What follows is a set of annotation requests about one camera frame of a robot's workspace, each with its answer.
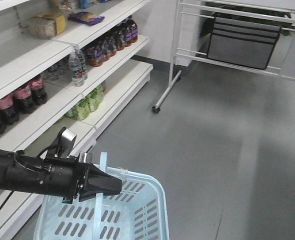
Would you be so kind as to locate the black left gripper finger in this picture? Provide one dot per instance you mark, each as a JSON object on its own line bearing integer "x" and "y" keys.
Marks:
{"x": 94, "y": 181}

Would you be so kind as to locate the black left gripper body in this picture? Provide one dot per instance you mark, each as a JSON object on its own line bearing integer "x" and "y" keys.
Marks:
{"x": 67, "y": 177}

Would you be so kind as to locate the light blue plastic basket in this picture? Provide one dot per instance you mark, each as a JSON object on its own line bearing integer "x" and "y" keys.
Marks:
{"x": 139, "y": 212}

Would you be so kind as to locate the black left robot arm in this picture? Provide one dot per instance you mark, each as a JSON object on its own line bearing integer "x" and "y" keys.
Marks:
{"x": 21, "y": 173}

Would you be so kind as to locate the white metal shelving unit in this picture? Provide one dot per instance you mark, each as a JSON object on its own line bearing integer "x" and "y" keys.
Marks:
{"x": 22, "y": 57}

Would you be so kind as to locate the clear water bottle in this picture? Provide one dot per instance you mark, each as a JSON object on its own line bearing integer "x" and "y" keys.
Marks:
{"x": 76, "y": 70}

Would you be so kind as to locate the brown plum drink bottle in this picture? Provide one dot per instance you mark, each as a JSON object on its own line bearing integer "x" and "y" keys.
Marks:
{"x": 133, "y": 28}
{"x": 94, "y": 53}
{"x": 126, "y": 30}

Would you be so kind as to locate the packaged bread loaf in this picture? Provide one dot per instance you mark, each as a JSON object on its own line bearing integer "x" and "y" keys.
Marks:
{"x": 46, "y": 25}

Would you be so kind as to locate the blue snack packet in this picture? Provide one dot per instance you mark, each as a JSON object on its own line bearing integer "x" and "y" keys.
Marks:
{"x": 86, "y": 18}

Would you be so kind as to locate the white rolling whiteboard stand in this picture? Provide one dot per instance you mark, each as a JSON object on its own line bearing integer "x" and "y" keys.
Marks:
{"x": 280, "y": 13}

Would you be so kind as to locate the grey fabric pocket organizer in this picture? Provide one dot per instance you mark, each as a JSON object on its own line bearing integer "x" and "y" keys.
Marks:
{"x": 242, "y": 43}

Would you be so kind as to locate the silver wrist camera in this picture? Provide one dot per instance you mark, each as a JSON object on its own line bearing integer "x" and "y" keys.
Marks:
{"x": 65, "y": 140}

